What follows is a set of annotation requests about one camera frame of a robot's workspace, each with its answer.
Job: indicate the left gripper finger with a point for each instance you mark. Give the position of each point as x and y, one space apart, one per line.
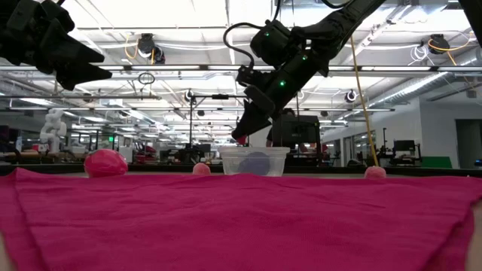
83 75
68 47

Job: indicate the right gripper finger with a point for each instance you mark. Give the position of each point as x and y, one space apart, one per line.
258 124
243 122

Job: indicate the toy strawberry with slim leaves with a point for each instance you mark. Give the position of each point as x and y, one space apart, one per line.
241 140

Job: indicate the blue toy blackberry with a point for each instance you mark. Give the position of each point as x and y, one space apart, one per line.
255 163

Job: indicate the small pink toy fruit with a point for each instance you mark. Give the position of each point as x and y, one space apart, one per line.
375 172
201 169

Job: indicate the large red toy fruit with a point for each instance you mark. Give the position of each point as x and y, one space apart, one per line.
105 162

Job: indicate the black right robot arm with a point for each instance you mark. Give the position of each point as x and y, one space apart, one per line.
339 19

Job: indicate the clear plastic tupperware container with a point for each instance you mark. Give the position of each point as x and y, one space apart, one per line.
229 160

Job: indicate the white building column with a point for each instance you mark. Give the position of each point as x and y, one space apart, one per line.
261 141

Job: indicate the black computer monitor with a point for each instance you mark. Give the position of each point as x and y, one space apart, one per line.
297 131

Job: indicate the white robot figure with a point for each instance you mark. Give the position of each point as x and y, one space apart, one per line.
52 130

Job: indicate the long ceiling light bar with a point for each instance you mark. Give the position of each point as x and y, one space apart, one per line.
165 67

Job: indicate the white cabinet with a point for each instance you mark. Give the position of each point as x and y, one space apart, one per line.
125 154

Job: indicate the red machine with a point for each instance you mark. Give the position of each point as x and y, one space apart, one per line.
145 153

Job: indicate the magenta cloth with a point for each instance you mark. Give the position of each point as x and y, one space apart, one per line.
241 226

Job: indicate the small black monitor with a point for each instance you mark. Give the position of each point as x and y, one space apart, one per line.
404 145

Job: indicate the green board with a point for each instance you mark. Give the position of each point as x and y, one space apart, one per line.
437 162

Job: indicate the dark door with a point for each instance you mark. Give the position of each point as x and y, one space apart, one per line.
468 143

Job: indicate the black metal stand frame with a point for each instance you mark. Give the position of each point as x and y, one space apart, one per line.
191 120

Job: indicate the black table edge rail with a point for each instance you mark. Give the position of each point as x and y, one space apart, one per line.
150 168

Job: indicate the silver ventilation duct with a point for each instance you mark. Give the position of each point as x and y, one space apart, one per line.
414 88

